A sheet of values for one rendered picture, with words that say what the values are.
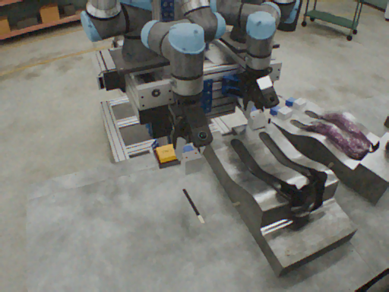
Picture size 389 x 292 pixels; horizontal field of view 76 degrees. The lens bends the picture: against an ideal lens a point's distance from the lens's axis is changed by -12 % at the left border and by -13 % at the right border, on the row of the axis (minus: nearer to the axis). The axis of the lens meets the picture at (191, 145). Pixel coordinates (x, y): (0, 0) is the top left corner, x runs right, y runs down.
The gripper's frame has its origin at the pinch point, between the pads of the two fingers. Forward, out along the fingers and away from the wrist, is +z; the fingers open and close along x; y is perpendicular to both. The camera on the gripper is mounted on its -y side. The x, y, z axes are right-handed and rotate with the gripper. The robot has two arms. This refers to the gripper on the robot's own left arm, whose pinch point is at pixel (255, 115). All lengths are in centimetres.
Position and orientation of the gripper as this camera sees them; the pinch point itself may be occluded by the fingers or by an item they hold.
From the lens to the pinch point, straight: 99.3
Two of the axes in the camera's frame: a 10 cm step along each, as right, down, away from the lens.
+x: -9.3, 3.4, -1.7
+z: 0.8, 6.1, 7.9
